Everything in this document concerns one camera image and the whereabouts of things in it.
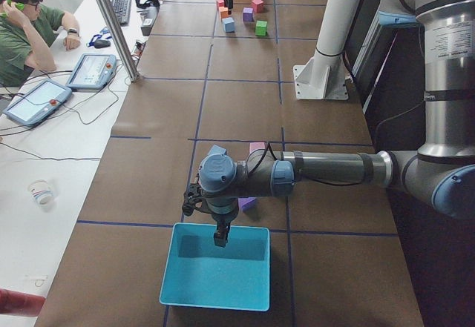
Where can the orange foam block right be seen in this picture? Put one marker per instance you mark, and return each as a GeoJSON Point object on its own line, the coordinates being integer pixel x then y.
{"type": "Point", "coordinates": [224, 12]}

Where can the red cylinder object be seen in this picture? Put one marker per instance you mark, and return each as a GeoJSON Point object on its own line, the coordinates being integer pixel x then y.
{"type": "Point", "coordinates": [17, 303]}

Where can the purple foam block right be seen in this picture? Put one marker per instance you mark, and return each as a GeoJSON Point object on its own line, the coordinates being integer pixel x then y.
{"type": "Point", "coordinates": [248, 14]}

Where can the red foam block outer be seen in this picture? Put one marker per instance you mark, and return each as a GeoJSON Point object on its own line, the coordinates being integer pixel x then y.
{"type": "Point", "coordinates": [257, 6]}

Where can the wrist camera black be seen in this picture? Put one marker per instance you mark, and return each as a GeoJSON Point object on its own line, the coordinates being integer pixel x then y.
{"type": "Point", "coordinates": [193, 200]}

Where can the teach pendant far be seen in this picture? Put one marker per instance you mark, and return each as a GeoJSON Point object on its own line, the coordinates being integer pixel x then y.
{"type": "Point", "coordinates": [92, 72]}

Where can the black computer mouse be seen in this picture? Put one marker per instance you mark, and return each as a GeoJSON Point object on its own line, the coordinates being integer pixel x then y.
{"type": "Point", "coordinates": [101, 43]}

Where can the purple foam block left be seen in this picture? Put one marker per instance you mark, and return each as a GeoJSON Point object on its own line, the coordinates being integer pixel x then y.
{"type": "Point", "coordinates": [247, 203]}

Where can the teach pendant near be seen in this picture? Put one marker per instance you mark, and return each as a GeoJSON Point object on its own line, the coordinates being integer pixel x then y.
{"type": "Point", "coordinates": [38, 103]}

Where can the teach pendant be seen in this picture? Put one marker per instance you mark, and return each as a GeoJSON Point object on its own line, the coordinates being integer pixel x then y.
{"type": "Point", "coordinates": [92, 72]}
{"type": "Point", "coordinates": [38, 103]}

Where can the aluminium frame post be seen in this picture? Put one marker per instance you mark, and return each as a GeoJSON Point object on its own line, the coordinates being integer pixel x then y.
{"type": "Point", "coordinates": [121, 45]}

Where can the green foam block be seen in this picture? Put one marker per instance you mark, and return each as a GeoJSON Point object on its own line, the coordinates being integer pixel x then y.
{"type": "Point", "coordinates": [261, 28]}

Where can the purple foam block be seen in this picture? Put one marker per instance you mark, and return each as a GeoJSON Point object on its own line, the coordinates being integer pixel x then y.
{"type": "Point", "coordinates": [248, 14]}
{"type": "Point", "coordinates": [247, 203]}

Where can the seated person green shirt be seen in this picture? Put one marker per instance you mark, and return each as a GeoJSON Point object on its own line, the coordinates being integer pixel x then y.
{"type": "Point", "coordinates": [28, 29]}

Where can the paper cup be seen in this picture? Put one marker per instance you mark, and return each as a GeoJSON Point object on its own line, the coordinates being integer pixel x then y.
{"type": "Point", "coordinates": [41, 192]}

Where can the blue plastic tray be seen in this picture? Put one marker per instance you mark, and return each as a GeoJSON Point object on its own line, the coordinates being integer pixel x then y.
{"type": "Point", "coordinates": [200, 274]}

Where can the black keyboard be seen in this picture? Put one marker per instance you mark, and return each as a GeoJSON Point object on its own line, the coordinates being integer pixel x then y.
{"type": "Point", "coordinates": [122, 9]}

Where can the pink foam block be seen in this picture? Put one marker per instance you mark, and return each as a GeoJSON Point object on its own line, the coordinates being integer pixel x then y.
{"type": "Point", "coordinates": [254, 146]}

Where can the light blue foam block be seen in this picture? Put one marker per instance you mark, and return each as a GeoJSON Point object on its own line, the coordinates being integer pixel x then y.
{"type": "Point", "coordinates": [217, 150]}
{"type": "Point", "coordinates": [228, 25]}

